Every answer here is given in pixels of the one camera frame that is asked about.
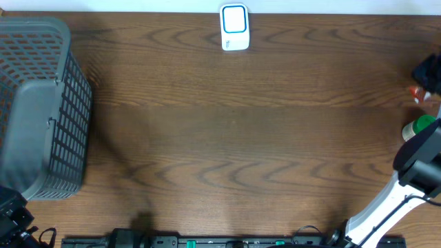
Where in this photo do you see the red chocolate bar wrapper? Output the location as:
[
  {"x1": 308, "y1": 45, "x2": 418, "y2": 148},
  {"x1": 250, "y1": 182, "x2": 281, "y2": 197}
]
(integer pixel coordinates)
[{"x1": 409, "y1": 86, "x2": 431, "y2": 104}]

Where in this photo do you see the green lid jar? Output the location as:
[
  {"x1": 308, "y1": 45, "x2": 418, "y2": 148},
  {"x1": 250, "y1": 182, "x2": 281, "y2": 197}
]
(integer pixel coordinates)
[{"x1": 402, "y1": 115, "x2": 435, "y2": 142}]

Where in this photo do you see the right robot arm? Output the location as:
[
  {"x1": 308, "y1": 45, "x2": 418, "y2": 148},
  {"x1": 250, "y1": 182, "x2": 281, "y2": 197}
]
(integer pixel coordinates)
[{"x1": 328, "y1": 115, "x2": 440, "y2": 247}]

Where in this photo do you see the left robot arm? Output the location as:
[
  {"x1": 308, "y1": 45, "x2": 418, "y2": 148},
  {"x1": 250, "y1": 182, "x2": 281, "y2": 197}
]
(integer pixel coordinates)
[{"x1": 1, "y1": 187, "x2": 57, "y2": 248}]

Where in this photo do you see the white barcode scanner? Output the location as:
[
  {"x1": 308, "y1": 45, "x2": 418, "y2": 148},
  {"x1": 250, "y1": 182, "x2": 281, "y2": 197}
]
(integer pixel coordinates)
[{"x1": 219, "y1": 3, "x2": 250, "y2": 51}]

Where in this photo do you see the grey plastic mesh basket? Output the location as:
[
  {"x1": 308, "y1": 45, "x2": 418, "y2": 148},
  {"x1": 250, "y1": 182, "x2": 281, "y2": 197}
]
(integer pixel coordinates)
[{"x1": 1, "y1": 17, "x2": 92, "y2": 200}]

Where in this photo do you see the right camera cable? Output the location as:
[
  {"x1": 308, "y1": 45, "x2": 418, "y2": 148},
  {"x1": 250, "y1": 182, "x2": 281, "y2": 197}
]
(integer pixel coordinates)
[{"x1": 358, "y1": 194, "x2": 441, "y2": 248}]

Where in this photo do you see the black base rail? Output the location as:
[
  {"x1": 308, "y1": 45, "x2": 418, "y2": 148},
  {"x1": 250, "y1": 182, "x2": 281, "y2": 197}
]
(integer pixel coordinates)
[{"x1": 61, "y1": 225, "x2": 407, "y2": 248}]

